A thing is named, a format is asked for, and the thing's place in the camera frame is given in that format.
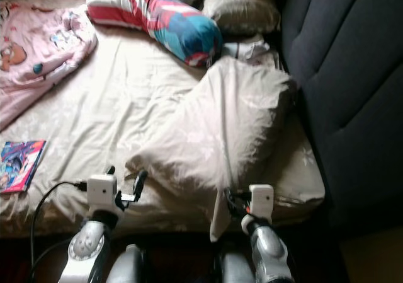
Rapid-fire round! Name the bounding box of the large beige floral pillow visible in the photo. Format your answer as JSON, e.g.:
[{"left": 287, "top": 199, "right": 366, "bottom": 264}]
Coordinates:
[{"left": 125, "top": 56, "right": 298, "bottom": 243}]

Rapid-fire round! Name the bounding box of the colourful comic book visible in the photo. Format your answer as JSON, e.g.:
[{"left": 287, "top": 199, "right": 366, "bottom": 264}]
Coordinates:
[{"left": 0, "top": 140, "right": 47, "bottom": 194}]

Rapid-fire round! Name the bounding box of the pink cartoon print blanket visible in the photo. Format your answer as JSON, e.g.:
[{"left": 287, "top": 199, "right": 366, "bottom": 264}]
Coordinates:
[{"left": 0, "top": 0, "right": 99, "bottom": 132}]

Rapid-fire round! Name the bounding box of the silver robot right leg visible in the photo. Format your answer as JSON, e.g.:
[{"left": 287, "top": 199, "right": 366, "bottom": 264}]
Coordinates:
[{"left": 217, "top": 250, "right": 257, "bottom": 283}]

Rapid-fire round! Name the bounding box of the beige floral bed sheet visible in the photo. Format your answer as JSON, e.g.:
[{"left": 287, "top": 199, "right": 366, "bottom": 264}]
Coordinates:
[{"left": 0, "top": 0, "right": 328, "bottom": 240}]

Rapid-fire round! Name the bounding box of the red blue striped pillow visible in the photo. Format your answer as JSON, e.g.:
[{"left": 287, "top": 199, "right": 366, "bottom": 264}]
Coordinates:
[{"left": 86, "top": 0, "right": 225, "bottom": 68}]

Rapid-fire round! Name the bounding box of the small white printed cloth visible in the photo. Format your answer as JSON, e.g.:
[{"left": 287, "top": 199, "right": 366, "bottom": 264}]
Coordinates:
[{"left": 220, "top": 34, "right": 281, "bottom": 66}]

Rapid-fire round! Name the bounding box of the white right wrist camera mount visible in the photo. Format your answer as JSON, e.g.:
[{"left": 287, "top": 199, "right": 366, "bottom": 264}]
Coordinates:
[{"left": 249, "top": 184, "right": 275, "bottom": 221}]

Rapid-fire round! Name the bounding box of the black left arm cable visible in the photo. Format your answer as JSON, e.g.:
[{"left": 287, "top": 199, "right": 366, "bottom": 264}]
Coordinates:
[{"left": 30, "top": 180, "right": 89, "bottom": 277}]

